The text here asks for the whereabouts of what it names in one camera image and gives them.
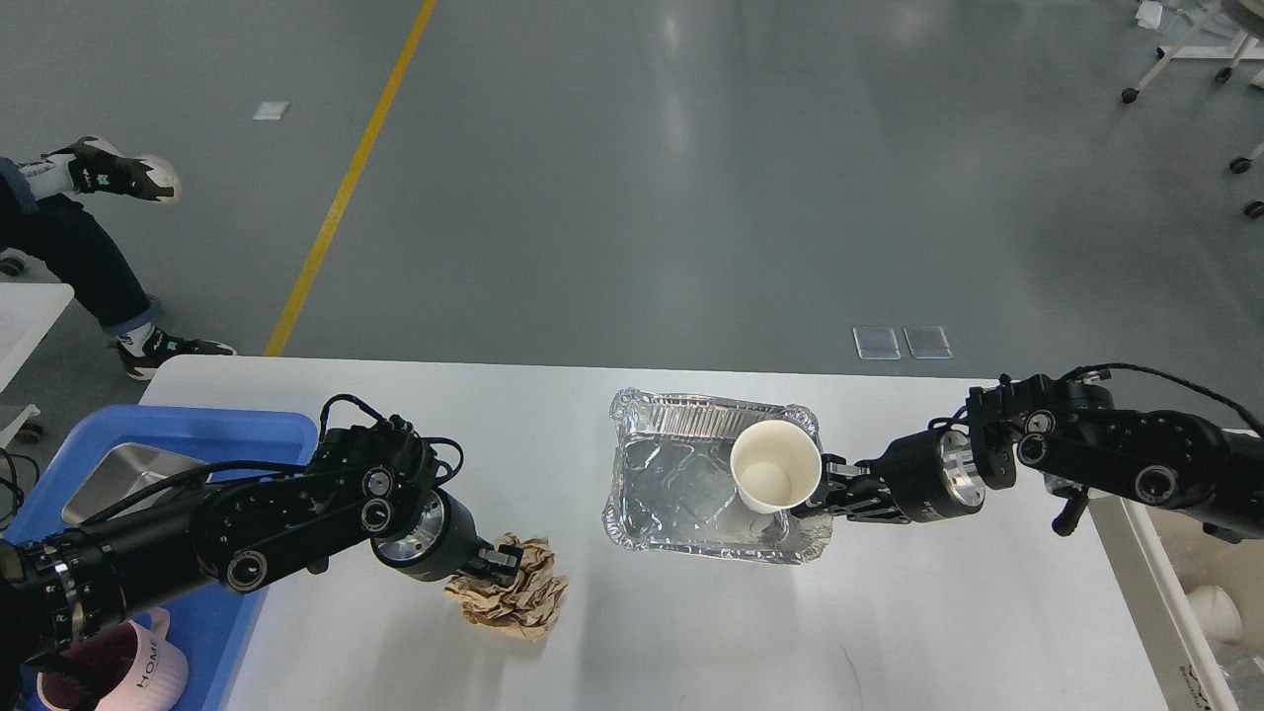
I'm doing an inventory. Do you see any white wheeled cart frame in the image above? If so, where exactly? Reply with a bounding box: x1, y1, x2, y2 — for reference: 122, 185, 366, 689
1112, 1, 1261, 229

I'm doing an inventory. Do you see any white side table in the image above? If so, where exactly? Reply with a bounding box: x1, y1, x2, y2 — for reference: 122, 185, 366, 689
1, 280, 73, 390

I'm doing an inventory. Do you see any blue plastic tray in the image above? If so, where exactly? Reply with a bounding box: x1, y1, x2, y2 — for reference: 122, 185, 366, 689
3, 405, 317, 710

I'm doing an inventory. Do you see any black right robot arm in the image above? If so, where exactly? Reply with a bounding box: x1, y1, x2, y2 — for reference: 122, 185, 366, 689
791, 361, 1263, 544

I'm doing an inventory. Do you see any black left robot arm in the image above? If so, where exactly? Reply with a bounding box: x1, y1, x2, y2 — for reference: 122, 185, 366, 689
3, 395, 523, 707

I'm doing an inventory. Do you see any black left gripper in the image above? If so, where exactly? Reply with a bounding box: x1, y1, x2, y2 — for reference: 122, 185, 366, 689
373, 490, 523, 586

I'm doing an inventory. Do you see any black cable at left edge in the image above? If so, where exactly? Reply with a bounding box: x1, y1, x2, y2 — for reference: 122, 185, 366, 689
0, 447, 42, 524

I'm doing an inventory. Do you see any white plastic bin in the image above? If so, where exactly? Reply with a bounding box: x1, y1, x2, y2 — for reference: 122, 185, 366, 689
1088, 493, 1263, 710

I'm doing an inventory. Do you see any person in black sweater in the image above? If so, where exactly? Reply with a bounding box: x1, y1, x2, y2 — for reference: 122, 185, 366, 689
1, 135, 236, 381

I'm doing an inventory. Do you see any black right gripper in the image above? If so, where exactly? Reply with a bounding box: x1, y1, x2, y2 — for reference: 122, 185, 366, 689
790, 429, 986, 522

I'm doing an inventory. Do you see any aluminium foil tray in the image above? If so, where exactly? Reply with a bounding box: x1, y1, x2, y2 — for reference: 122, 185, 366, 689
603, 388, 833, 564

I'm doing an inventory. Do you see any white paper cup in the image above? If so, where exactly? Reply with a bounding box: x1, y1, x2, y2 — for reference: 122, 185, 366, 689
731, 420, 823, 514

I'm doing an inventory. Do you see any right floor socket cover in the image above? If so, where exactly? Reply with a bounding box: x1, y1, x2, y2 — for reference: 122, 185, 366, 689
902, 326, 954, 359

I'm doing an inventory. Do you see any pink ribbed mug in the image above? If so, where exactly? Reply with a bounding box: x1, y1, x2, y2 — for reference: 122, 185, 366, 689
35, 607, 190, 710

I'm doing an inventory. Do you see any floor socket cover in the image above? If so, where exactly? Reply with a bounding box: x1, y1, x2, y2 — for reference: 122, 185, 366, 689
902, 326, 954, 359
852, 325, 902, 361

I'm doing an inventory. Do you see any brown paper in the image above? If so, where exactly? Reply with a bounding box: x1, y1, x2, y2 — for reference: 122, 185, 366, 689
442, 533, 570, 643

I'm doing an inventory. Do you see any white cup inside bin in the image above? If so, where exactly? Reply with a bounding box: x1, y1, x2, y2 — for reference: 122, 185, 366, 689
1184, 584, 1244, 644

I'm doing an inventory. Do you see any left floor socket cover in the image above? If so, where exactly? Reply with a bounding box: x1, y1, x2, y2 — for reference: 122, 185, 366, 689
852, 325, 902, 361

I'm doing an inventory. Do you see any stainless steel rectangular tray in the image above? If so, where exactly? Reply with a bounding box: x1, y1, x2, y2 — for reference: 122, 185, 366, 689
59, 442, 206, 526

